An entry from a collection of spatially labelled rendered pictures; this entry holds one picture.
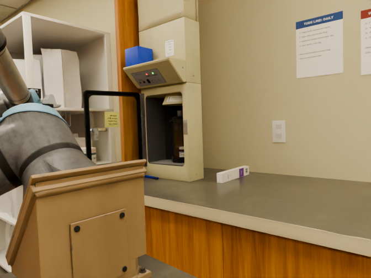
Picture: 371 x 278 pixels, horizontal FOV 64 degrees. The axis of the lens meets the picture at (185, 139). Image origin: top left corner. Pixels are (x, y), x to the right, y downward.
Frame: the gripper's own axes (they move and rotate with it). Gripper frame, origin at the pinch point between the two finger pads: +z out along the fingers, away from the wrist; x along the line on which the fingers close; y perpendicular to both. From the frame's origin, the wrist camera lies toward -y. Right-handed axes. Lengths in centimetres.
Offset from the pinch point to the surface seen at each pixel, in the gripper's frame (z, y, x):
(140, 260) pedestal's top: -26, -37, -82
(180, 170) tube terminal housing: 43, -32, -34
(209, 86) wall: 86, 13, -22
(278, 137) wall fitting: 85, -18, -65
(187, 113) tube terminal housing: 43, -5, -39
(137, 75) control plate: 34.4, 15.6, -14.6
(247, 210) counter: 17, -37, -84
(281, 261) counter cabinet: 15, -49, -95
